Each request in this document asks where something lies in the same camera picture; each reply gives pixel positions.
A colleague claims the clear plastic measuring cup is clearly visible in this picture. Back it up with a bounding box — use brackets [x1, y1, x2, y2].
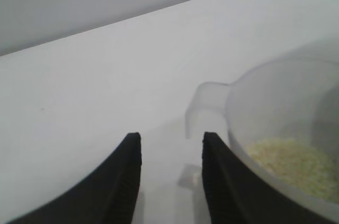
[184, 37, 339, 205]

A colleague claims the white uncooked rice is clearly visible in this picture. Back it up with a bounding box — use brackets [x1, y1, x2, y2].
[245, 138, 339, 203]

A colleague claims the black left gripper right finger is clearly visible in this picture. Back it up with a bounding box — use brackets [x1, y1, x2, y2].
[201, 131, 339, 224]

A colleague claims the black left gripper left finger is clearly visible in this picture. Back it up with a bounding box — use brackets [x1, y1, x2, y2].
[7, 131, 142, 224]

